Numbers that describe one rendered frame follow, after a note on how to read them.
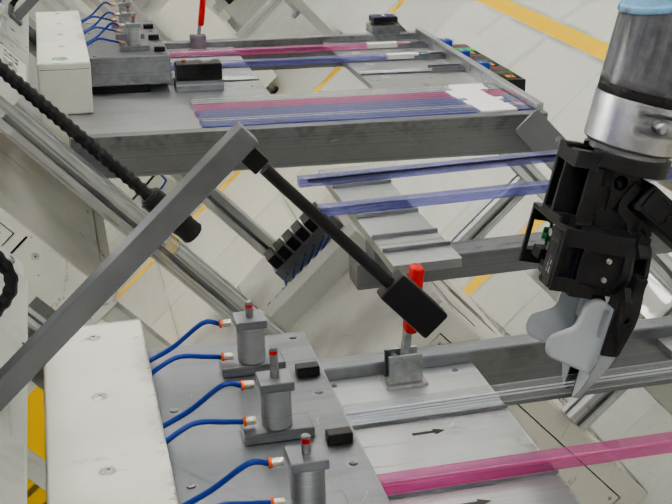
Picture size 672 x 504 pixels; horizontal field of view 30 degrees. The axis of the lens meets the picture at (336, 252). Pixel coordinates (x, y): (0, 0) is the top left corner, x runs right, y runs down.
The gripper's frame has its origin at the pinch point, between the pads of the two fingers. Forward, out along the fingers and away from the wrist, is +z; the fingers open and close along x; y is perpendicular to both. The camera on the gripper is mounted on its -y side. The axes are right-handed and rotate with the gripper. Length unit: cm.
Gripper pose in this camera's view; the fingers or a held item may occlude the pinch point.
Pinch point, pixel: (582, 379)
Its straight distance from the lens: 109.2
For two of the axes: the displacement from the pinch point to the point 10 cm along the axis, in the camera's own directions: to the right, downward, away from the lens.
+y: -9.5, -1.3, -2.8
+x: 2.2, 3.4, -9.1
